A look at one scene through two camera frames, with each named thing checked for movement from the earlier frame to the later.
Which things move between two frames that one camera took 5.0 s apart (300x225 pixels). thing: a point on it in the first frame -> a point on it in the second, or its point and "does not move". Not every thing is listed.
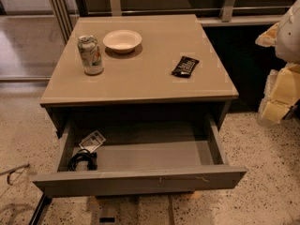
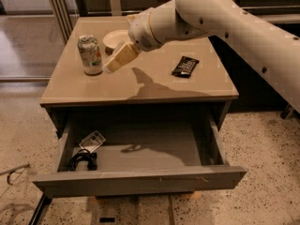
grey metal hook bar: (9, 172) does not move
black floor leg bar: (42, 206) does not move
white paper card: (93, 142) does not move
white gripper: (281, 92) -> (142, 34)
